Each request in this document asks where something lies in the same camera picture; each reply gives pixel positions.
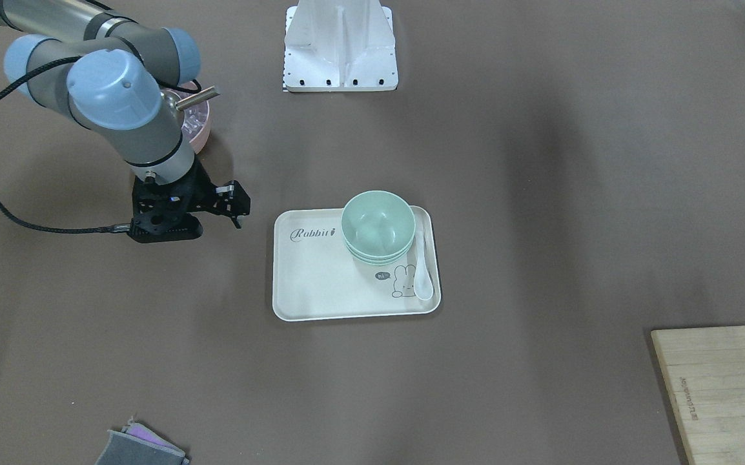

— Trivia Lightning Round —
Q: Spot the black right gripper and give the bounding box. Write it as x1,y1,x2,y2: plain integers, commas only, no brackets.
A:
127,159,218,243

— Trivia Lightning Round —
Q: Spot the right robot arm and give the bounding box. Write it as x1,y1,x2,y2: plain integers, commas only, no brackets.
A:
0,1,240,243

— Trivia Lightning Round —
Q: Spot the cream rabbit serving tray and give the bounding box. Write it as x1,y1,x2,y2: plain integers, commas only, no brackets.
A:
272,206,442,322

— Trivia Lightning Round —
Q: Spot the bamboo cutting board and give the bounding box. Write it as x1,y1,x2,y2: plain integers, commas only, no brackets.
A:
651,325,745,464

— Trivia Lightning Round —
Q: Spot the metal ice scoop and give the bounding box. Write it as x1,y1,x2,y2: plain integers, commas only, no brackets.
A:
161,86,220,112

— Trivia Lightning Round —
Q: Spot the pink bowl with ice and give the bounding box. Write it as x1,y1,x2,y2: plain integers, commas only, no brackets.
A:
176,100,211,155

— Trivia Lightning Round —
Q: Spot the green bowl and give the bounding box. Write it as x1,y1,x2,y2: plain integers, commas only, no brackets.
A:
340,191,416,255
344,242,412,263
352,254,408,267

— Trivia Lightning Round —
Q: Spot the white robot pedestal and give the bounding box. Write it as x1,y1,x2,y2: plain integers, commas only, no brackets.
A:
282,1,399,92

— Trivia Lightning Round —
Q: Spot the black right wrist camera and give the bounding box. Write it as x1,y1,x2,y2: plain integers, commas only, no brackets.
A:
207,180,252,229

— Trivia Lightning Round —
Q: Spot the green bowl on tray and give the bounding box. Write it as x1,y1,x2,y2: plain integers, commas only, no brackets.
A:
352,254,408,267

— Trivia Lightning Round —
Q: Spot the grey folded cloth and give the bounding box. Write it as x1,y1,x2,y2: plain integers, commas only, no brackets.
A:
95,420,190,464

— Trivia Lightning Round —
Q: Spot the white ceramic spoon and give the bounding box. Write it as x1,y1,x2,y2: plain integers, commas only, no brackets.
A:
413,223,434,301

